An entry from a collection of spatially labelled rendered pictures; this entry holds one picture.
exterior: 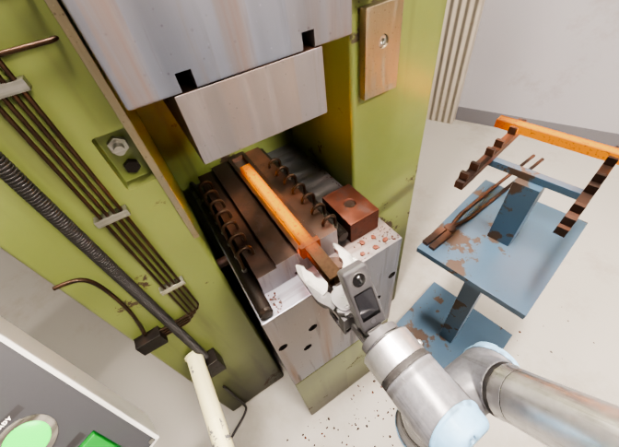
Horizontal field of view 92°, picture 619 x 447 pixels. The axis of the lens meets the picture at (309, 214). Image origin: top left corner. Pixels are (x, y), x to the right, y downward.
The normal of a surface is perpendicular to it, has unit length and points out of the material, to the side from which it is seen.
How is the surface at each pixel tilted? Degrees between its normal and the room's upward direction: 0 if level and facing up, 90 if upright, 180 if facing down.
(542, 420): 70
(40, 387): 60
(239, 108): 90
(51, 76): 90
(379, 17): 90
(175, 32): 90
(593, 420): 51
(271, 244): 0
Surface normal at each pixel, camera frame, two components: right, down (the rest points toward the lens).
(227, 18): 0.52, 0.58
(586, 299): -0.11, -0.68
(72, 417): 0.66, -0.05
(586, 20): -0.56, 0.65
